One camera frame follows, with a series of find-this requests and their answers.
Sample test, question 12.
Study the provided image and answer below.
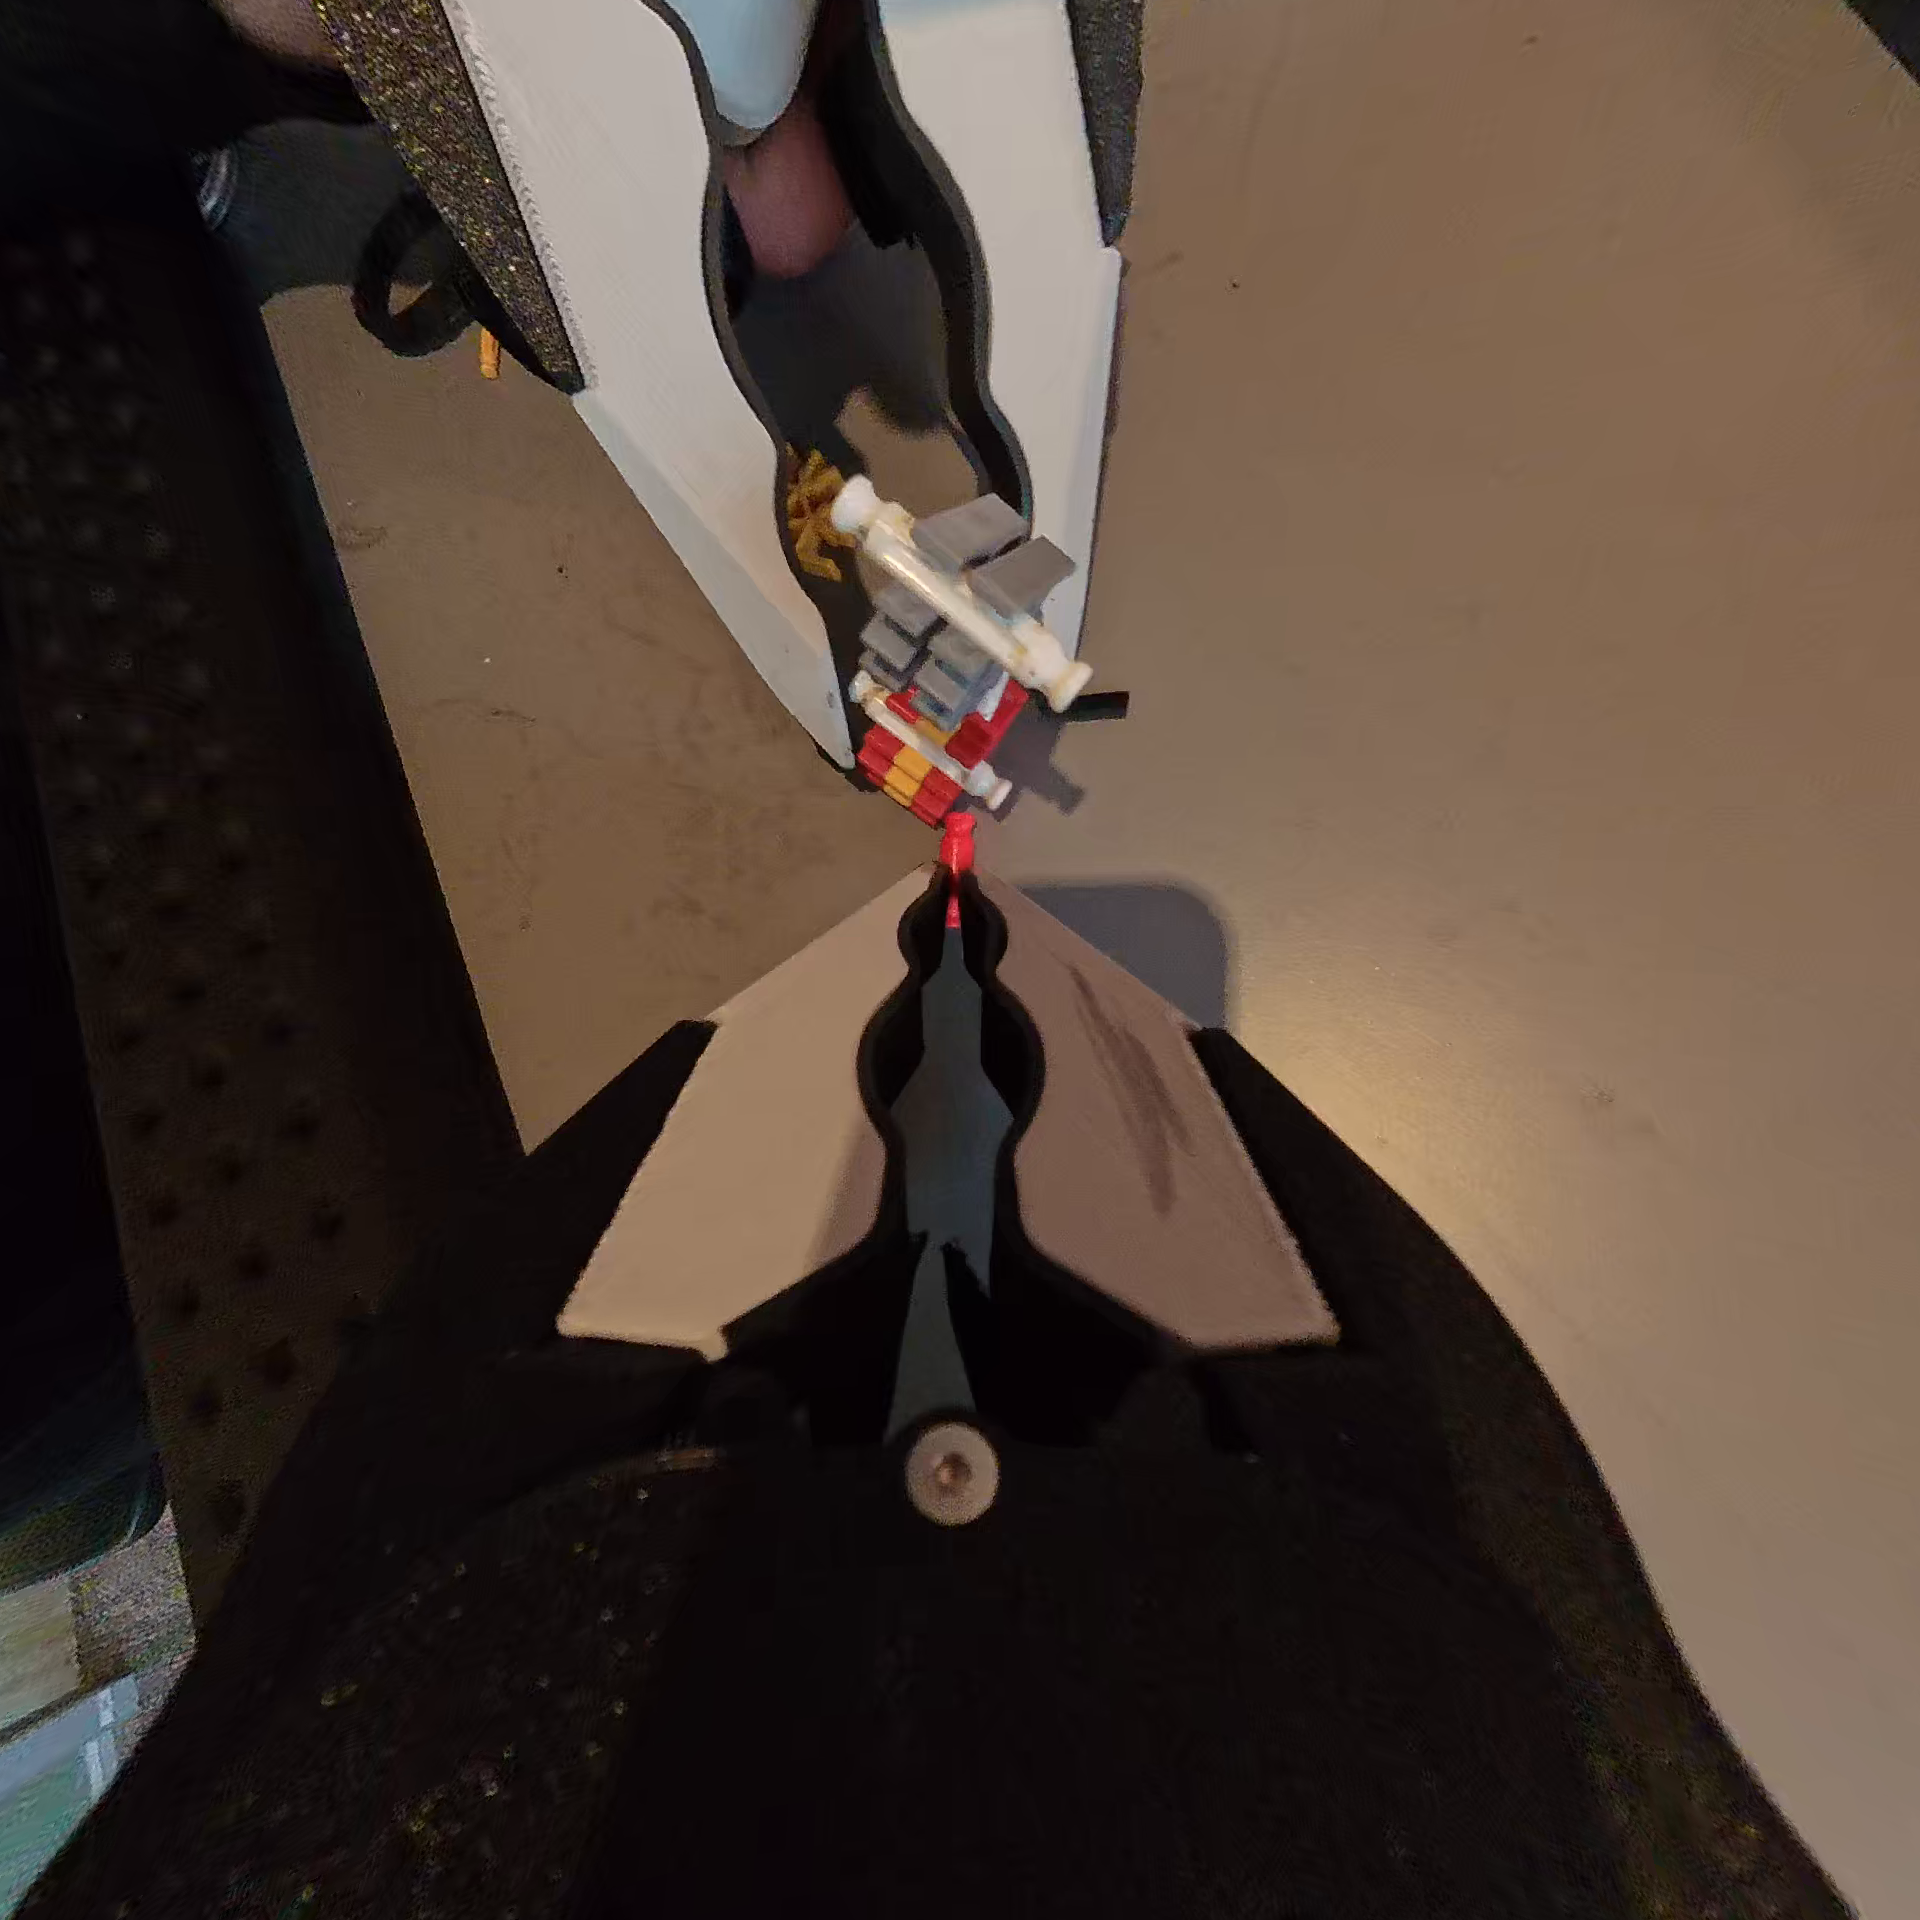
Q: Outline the person's left hand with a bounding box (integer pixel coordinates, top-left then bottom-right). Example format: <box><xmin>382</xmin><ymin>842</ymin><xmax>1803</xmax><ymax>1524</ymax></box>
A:
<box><xmin>723</xmin><ymin>74</ymin><xmax>859</xmax><ymax>282</ymax></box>

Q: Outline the black perforated pad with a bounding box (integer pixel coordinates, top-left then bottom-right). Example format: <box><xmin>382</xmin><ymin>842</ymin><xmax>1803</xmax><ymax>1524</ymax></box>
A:
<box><xmin>0</xmin><ymin>224</ymin><xmax>527</xmax><ymax>1638</ymax></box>

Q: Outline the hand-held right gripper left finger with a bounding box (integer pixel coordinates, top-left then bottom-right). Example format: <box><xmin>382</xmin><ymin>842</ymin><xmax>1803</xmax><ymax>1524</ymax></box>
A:
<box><xmin>556</xmin><ymin>864</ymin><xmax>955</xmax><ymax>1360</ymax></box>

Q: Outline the small toy building assembly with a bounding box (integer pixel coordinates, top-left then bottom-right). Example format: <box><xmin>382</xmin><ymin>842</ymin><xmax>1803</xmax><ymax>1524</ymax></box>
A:
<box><xmin>831</xmin><ymin>472</ymin><xmax>1132</xmax><ymax>822</ymax></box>

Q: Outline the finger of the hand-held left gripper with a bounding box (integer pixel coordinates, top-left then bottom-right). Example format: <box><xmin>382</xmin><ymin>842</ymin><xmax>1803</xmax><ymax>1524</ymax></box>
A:
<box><xmin>849</xmin><ymin>0</ymin><xmax>1128</xmax><ymax>678</ymax></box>
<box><xmin>444</xmin><ymin>0</ymin><xmax>859</xmax><ymax>774</ymax></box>

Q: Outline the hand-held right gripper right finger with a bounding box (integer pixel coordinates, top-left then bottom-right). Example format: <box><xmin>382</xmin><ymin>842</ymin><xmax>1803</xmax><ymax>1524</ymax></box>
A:
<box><xmin>963</xmin><ymin>867</ymin><xmax>1341</xmax><ymax>1364</ymax></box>

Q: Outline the yellow fan connector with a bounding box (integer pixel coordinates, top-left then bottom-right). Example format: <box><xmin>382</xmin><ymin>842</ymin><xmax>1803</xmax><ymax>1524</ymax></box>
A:
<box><xmin>781</xmin><ymin>446</ymin><xmax>850</xmax><ymax>586</ymax></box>

